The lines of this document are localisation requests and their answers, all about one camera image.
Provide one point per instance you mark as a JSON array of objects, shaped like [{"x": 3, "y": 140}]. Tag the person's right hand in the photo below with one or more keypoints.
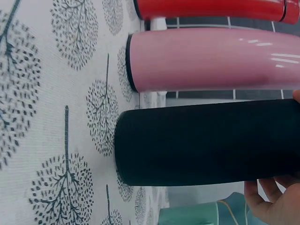
[{"x": 283, "y": 208}]

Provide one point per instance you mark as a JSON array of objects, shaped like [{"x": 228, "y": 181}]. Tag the person's right fingers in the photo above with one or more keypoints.
[{"x": 284, "y": 206}]

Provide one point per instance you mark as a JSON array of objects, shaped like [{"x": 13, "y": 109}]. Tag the person's right thumb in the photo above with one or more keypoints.
[{"x": 297, "y": 96}]

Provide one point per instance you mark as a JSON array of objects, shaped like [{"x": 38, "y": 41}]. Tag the black bottle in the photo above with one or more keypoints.
[{"x": 201, "y": 143}]

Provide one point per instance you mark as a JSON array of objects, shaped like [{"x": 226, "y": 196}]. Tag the mint green bottle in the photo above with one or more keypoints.
[{"x": 197, "y": 214}]

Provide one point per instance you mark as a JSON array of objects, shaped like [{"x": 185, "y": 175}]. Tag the pink bottle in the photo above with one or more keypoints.
[{"x": 199, "y": 59}]

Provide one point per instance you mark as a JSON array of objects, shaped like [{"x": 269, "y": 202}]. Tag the red bottle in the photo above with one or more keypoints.
[{"x": 211, "y": 9}]

